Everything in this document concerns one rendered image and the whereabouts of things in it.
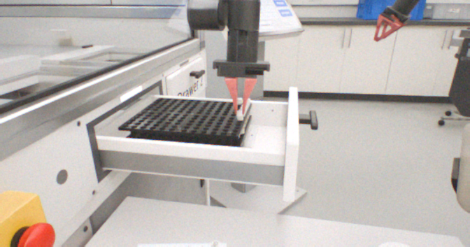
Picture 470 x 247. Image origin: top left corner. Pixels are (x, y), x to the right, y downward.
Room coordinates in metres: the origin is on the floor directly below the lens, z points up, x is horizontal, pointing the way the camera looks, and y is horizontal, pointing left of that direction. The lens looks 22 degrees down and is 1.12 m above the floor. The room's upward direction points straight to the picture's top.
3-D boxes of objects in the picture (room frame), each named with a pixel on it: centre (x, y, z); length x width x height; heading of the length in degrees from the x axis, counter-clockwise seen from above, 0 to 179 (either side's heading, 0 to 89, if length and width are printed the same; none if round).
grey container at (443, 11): (3.55, -2.36, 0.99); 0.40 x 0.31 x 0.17; 83
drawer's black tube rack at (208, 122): (0.56, 0.09, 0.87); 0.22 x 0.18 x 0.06; 80
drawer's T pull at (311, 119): (0.51, -0.13, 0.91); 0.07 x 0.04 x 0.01; 170
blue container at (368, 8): (3.55, -1.71, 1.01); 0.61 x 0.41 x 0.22; 83
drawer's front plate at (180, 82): (0.89, 0.15, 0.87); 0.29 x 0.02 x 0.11; 170
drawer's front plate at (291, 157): (0.52, -0.11, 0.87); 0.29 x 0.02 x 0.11; 170
